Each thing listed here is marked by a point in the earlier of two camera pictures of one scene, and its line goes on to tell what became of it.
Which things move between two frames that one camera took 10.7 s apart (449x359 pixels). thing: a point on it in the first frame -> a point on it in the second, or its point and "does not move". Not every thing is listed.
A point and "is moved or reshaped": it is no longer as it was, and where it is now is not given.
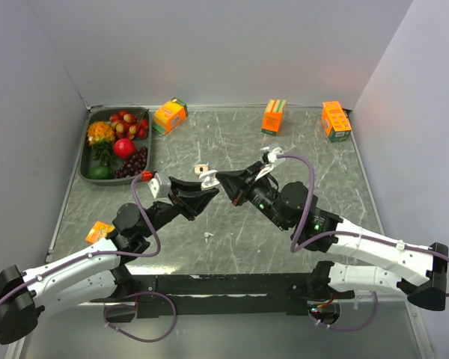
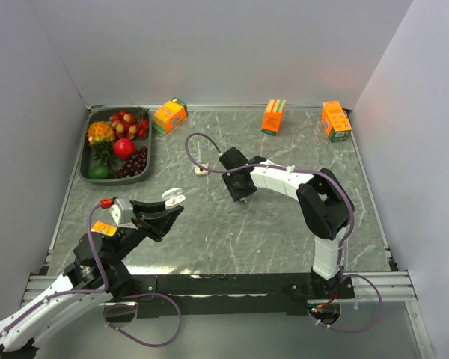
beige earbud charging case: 200,169 does not move
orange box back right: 336,121 does not move
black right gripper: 238,184 -> 236,194
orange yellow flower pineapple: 100,135 does not move
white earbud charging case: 209,179 is moved or reshaped
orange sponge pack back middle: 274,117 does not move
